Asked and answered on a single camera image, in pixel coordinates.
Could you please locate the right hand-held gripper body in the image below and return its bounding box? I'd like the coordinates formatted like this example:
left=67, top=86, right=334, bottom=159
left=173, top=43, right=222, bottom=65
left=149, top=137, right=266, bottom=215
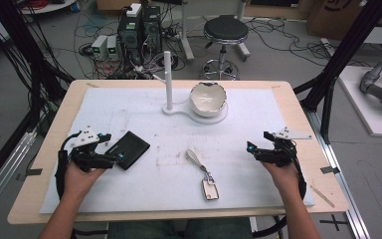
left=256, top=125, right=313, bottom=168

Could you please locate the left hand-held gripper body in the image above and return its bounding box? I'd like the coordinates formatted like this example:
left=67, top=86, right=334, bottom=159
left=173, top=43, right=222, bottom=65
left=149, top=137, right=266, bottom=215
left=59, top=125, right=116, bottom=173

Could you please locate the black case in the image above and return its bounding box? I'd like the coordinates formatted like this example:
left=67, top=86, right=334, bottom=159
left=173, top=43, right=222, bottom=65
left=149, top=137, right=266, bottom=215
left=104, top=130, right=151, bottom=171

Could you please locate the person's left hand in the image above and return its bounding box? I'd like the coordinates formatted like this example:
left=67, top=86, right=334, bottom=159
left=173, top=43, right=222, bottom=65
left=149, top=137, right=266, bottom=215
left=61, top=161, right=107, bottom=202

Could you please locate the person's right hand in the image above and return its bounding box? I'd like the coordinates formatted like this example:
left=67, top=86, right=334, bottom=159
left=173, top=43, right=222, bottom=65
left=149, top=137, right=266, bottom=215
left=262, top=160, right=302, bottom=202

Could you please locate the wooden table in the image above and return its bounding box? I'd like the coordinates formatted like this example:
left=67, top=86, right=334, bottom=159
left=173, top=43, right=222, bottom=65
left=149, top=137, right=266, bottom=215
left=7, top=79, right=349, bottom=226

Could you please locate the black tape strip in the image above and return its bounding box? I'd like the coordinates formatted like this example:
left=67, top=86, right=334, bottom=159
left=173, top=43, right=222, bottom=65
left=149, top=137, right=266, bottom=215
left=15, top=167, right=44, bottom=182
left=319, top=165, right=341, bottom=175

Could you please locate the thin wooden stick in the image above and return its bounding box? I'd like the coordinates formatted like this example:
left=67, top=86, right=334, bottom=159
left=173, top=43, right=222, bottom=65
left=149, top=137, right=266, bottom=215
left=309, top=184, right=336, bottom=209

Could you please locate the white table mat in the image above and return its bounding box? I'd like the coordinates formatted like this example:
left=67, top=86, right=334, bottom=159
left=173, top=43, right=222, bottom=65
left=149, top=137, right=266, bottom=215
left=39, top=87, right=315, bottom=215

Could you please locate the white ceramic bowl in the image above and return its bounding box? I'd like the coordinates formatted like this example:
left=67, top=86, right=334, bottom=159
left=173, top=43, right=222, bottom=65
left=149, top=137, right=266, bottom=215
left=188, top=81, right=228, bottom=119

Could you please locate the white stand with pole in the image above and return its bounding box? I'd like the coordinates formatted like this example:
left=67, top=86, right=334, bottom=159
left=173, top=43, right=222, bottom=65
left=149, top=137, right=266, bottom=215
left=152, top=50, right=229, bottom=125

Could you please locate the small white power box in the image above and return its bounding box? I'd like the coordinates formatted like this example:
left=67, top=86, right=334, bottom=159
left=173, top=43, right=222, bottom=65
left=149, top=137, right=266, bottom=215
left=106, top=35, right=119, bottom=61
left=91, top=34, right=109, bottom=62

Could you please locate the white floor board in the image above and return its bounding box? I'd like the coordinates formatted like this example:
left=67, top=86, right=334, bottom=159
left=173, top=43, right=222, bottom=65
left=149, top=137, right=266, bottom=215
left=337, top=65, right=382, bottom=138

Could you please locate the black computer tower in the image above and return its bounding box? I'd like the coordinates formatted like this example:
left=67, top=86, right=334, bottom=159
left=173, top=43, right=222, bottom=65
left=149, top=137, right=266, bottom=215
left=116, top=5, right=163, bottom=68

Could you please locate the black round stool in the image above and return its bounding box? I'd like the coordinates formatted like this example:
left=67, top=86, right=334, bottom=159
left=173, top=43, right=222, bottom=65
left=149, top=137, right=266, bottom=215
left=200, top=14, right=251, bottom=81

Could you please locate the white box on tower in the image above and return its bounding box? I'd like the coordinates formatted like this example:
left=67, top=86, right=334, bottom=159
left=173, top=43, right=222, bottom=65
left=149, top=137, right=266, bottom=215
left=125, top=2, right=143, bottom=18

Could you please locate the cardboard box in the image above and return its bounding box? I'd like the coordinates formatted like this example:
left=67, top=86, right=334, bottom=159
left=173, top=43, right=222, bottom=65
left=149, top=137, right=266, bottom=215
left=305, top=0, right=382, bottom=42

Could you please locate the right hand-held gripper cable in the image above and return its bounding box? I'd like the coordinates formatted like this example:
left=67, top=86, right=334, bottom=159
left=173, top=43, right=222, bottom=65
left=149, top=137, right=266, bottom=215
left=252, top=138, right=308, bottom=239

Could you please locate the hand-held gripper cable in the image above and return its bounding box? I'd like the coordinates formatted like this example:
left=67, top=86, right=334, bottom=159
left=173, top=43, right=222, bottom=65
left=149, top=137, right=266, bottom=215
left=252, top=138, right=308, bottom=239
left=54, top=130, right=82, bottom=201

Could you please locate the left hand-held gripper cable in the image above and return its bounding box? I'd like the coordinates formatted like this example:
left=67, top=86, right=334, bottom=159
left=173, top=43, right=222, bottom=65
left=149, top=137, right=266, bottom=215
left=54, top=130, right=82, bottom=201

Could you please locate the key ring with grey strap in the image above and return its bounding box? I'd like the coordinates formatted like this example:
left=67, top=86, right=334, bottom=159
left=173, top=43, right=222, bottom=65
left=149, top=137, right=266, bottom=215
left=185, top=148, right=220, bottom=202

